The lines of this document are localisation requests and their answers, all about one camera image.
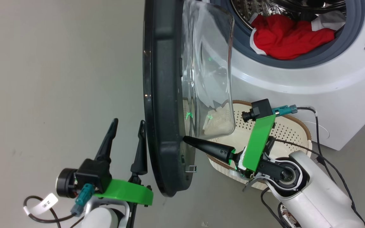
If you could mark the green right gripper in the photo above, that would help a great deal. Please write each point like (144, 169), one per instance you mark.
(258, 145)

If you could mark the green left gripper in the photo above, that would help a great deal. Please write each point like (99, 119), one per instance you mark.
(128, 191)

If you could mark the black glass washing machine door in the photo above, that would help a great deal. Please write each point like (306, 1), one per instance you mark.
(166, 95)

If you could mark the red garment with white trim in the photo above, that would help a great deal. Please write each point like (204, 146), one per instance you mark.
(284, 38)

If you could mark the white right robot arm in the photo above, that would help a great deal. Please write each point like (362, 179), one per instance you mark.
(315, 190)

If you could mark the cream perforated laundry basket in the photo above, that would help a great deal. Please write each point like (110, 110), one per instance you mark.
(291, 129)

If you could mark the white front-load washing machine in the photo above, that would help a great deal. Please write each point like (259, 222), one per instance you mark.
(296, 79)

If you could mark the cream white cloth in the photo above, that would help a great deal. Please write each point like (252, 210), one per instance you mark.
(220, 124)

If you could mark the white grey garment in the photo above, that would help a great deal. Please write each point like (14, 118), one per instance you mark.
(328, 20)

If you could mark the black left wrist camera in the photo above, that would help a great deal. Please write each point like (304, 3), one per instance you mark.
(92, 174)

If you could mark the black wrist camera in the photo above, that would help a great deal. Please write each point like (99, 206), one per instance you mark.
(92, 174)
(260, 109)

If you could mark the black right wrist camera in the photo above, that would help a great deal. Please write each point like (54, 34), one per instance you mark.
(260, 109)

